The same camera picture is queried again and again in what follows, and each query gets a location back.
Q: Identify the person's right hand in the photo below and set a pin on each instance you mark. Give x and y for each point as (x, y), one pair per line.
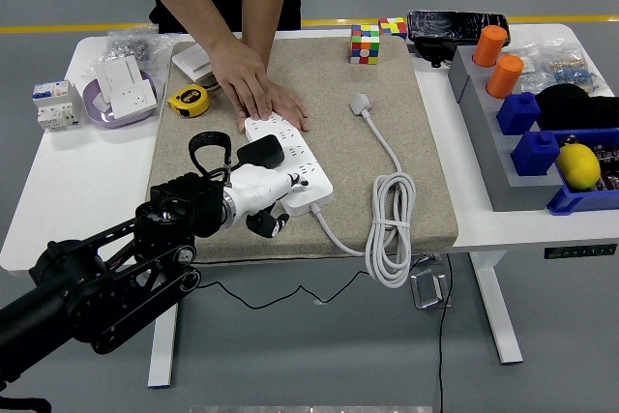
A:
(239, 72)

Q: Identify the person's left hand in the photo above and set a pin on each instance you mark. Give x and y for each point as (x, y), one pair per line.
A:
(290, 106)

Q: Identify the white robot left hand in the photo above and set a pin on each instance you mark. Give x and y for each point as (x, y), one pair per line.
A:
(261, 188)

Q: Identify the black power adapter plug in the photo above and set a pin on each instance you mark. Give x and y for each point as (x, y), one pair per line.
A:
(263, 152)

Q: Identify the white power strip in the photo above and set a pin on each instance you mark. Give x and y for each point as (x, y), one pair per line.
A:
(314, 197)

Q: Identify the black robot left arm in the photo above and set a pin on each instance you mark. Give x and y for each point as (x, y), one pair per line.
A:
(179, 200)

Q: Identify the yellow tape measure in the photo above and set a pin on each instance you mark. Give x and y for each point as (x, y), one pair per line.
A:
(191, 99)

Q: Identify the grey-brown mat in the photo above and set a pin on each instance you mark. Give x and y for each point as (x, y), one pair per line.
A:
(338, 152)

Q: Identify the large colourful puzzle cube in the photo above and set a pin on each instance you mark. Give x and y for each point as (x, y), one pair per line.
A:
(365, 48)

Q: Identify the white socket panel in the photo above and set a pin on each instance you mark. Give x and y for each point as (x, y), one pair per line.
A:
(133, 101)

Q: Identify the plastic bag of screws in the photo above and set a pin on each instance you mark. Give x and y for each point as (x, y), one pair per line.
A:
(128, 48)

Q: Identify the small colourful puzzle cube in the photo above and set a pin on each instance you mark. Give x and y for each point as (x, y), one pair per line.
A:
(392, 27)

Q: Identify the purple bowl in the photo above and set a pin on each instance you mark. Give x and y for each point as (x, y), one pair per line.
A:
(97, 115)

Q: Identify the black wrapped device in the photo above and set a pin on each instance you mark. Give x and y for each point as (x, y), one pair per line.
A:
(445, 26)

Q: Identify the white circuit breaker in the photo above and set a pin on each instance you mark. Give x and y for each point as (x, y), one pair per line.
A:
(53, 108)

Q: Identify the white table leg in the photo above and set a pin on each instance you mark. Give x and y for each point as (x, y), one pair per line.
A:
(162, 355)
(498, 316)

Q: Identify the clear acrylic stand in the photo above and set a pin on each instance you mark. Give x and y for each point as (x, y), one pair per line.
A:
(428, 289)

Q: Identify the grey block holder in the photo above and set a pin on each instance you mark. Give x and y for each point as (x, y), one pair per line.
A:
(488, 156)

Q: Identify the orange cylinder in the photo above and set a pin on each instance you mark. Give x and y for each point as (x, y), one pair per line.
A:
(489, 45)
(504, 77)

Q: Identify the blue block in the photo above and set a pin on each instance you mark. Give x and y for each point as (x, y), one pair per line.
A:
(517, 115)
(534, 154)

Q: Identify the black cloth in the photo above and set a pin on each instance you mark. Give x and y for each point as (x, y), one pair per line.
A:
(566, 106)

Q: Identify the plastic bag of parts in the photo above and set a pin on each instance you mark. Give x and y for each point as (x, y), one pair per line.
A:
(566, 67)

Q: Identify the yellow lemon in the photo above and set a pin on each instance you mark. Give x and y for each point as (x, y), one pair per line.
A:
(578, 166)

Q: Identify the blue plastic bin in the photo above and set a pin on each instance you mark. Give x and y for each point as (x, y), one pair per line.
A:
(580, 200)

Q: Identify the black table control panel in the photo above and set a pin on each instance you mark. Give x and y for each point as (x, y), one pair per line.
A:
(580, 251)

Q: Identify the white wall switch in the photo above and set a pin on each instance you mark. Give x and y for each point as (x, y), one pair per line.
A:
(188, 61)

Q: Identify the white switch panel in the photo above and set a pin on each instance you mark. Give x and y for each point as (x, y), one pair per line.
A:
(118, 72)

